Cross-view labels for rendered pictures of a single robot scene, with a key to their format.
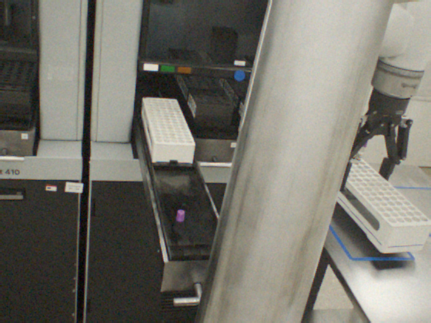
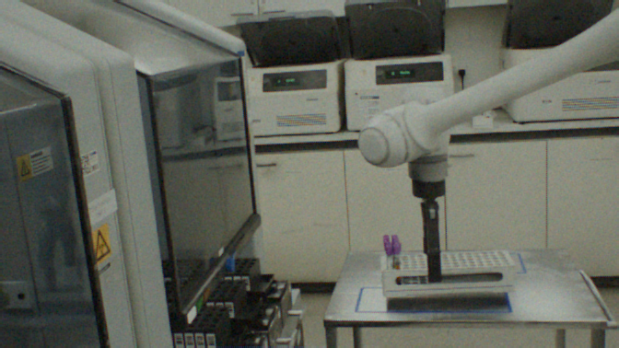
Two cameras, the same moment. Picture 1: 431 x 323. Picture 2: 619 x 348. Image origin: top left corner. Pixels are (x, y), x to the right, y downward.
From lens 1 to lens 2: 119 cm
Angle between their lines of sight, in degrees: 60
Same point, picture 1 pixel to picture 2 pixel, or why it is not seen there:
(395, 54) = (441, 145)
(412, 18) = not seen: hidden behind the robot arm
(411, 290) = (546, 296)
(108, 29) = (147, 297)
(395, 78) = (443, 163)
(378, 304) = (567, 313)
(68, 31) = (123, 334)
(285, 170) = not seen: outside the picture
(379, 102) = (437, 190)
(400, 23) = not seen: hidden behind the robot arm
